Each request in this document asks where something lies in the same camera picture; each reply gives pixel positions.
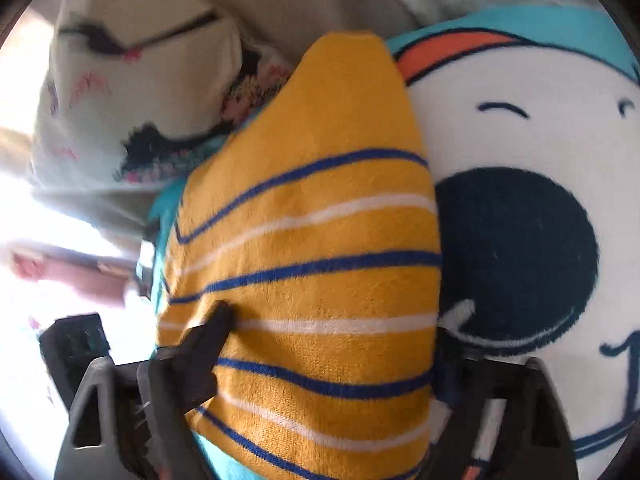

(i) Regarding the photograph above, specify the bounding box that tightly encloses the white bird print pillow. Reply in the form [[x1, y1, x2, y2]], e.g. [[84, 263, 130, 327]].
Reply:
[[30, 0, 296, 191]]

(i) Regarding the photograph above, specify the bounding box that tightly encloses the teal cartoon printed blanket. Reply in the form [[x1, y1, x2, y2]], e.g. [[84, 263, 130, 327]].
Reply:
[[150, 5, 640, 480]]

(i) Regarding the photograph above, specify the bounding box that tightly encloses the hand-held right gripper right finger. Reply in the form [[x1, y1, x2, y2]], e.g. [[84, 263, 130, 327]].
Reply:
[[432, 335, 581, 480]]

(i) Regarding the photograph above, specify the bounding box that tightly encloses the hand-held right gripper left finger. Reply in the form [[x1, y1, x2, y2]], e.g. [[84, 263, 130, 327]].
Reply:
[[52, 300, 236, 480]]

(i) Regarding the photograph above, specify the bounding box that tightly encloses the yellow striped sweater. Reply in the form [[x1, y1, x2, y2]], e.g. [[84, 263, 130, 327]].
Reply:
[[155, 30, 443, 480]]

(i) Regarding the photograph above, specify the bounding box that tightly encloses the pink cloth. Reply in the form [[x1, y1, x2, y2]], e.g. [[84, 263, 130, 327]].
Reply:
[[10, 252, 128, 308]]

